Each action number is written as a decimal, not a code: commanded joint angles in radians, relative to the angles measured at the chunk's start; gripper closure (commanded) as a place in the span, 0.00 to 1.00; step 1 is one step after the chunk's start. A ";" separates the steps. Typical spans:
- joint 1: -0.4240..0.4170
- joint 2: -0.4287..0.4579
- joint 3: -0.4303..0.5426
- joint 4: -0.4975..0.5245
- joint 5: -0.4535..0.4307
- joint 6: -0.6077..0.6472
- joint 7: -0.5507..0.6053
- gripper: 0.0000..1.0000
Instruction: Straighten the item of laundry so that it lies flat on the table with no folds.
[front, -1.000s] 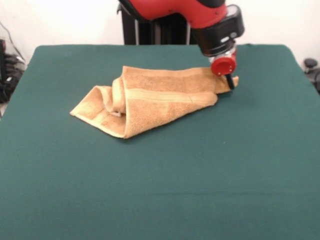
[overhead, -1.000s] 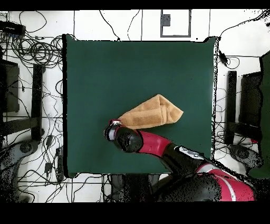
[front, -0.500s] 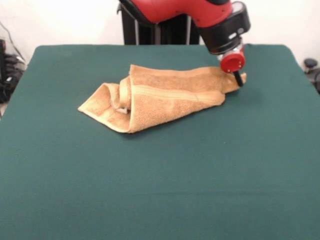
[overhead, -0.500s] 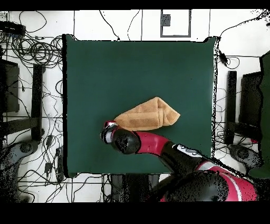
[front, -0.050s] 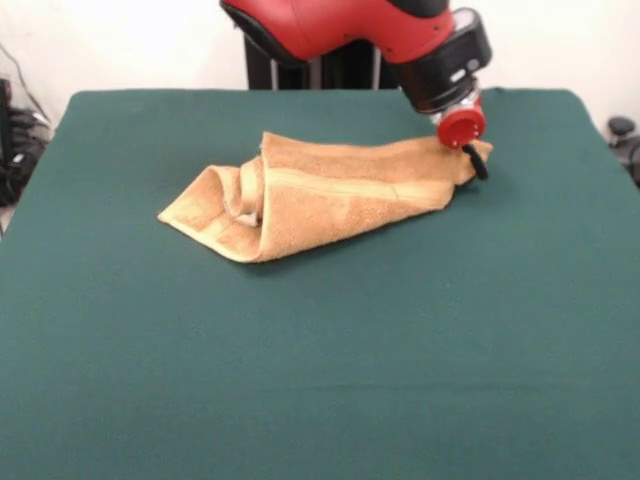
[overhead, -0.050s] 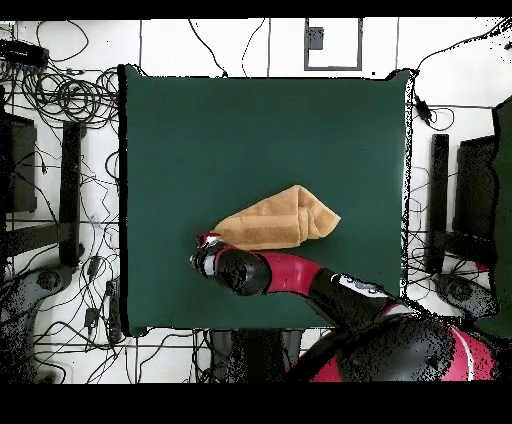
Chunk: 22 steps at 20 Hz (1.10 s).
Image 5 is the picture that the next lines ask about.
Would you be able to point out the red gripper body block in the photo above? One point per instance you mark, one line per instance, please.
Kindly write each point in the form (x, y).
(460, 127)

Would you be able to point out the black stand behind table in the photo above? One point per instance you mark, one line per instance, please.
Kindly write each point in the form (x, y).
(325, 72)

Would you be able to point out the dark green table cloth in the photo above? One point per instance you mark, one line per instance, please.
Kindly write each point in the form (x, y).
(300, 350)

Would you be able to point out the tan terry towel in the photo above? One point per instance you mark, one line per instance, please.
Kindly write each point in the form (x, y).
(325, 200)

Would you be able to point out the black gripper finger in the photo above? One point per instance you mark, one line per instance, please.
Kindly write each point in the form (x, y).
(479, 162)

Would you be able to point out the grey pedestal foot with caster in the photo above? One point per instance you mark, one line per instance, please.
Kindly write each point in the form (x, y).
(620, 126)

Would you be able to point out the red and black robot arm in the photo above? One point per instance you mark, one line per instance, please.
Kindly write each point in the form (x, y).
(350, 25)

